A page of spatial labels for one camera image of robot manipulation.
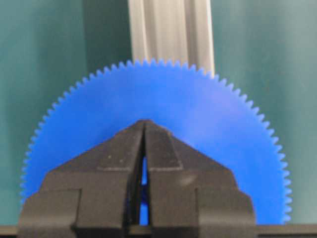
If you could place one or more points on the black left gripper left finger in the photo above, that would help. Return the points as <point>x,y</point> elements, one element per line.
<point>87,196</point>

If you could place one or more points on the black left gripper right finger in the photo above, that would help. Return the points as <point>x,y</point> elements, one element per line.
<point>191,195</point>

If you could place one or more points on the large blue plastic gear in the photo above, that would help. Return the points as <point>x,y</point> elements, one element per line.
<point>200,109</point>

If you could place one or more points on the silver aluminium extrusion rail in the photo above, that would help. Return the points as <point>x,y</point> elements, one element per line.
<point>177,30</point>

